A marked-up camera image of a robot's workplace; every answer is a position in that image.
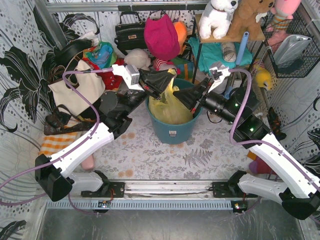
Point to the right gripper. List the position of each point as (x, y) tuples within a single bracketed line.
[(201, 97)]

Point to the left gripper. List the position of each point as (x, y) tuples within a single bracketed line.
[(143, 83)]

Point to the yellow trash bag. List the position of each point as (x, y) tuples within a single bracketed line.
[(167, 108)]

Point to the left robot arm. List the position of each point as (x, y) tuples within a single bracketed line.
[(55, 173)]

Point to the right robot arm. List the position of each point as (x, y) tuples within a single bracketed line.
[(298, 192)]

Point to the teal trash bin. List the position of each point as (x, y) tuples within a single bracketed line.
[(174, 134)]

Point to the magenta fuzzy bag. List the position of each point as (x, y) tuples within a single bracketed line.
[(161, 38)]

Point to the colorful patterned bag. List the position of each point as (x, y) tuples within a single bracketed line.
[(101, 56)]

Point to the cream canvas tote bag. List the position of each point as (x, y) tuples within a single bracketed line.
[(90, 85)]

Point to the brown patterned bag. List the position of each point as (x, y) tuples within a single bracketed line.
[(62, 121)]

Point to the pink pig plush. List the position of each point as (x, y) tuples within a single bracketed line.
[(160, 65)]

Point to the white lamb plush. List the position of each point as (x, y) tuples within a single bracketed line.
[(139, 58)]

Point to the rainbow striped cloth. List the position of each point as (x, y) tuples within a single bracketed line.
[(184, 67)]

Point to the red cloth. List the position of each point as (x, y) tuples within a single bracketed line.
[(110, 80)]

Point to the teal folded cloth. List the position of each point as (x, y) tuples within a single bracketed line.
[(212, 53)]

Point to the black leather handbag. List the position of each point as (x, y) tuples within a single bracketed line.
[(130, 36)]

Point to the orange plush toy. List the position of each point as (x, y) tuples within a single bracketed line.
[(181, 31)]

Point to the black shelf rack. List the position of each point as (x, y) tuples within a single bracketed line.
[(195, 50)]

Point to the yellow duck plush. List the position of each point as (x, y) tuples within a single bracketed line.
[(263, 77)]

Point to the white husky plush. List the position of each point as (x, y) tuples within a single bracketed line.
[(216, 18)]

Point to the brown dog plush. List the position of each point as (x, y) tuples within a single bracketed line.
[(247, 17)]

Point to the purple orange toy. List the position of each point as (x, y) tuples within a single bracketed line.
[(258, 166)]

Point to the pink cylinder toy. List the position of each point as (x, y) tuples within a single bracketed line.
[(88, 163)]

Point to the silver pouch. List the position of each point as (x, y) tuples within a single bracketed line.
[(291, 48)]

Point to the orange checkered towel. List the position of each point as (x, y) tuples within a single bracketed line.
[(54, 143)]

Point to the pink plush toy top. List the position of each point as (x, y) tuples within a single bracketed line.
[(283, 11)]

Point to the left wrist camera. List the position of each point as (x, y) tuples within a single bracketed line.
[(130, 75)]

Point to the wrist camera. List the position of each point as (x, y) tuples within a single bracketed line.
[(220, 78), (130, 75)]

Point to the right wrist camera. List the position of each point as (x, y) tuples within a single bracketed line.
[(220, 78)]

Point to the black wire basket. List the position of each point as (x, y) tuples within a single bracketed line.
[(304, 64)]

